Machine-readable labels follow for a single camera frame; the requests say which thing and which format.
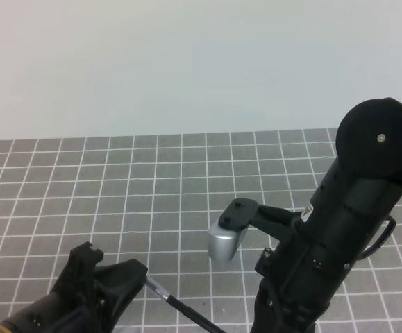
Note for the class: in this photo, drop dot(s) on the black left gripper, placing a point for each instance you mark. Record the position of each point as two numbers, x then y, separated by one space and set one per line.
64 310

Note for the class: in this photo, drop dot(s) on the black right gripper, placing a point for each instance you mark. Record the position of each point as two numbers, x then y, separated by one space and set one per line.
320 245

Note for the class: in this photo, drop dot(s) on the black pen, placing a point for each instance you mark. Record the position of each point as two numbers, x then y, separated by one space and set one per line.
185 310

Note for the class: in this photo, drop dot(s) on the grey grid tablecloth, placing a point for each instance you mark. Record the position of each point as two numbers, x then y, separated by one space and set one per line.
150 198

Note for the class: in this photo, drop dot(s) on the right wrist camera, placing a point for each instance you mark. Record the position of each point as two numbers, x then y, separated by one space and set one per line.
227 232

